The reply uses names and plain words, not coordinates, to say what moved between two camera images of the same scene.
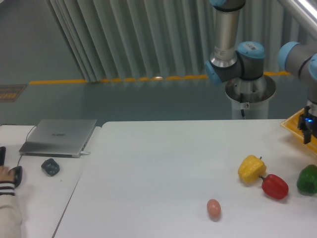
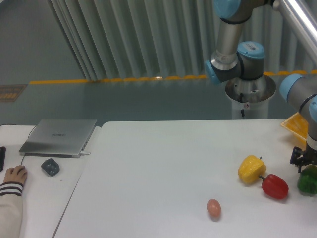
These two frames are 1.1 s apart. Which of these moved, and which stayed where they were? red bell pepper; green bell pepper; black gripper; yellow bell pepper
Moved: black gripper
Stayed: red bell pepper; green bell pepper; yellow bell pepper
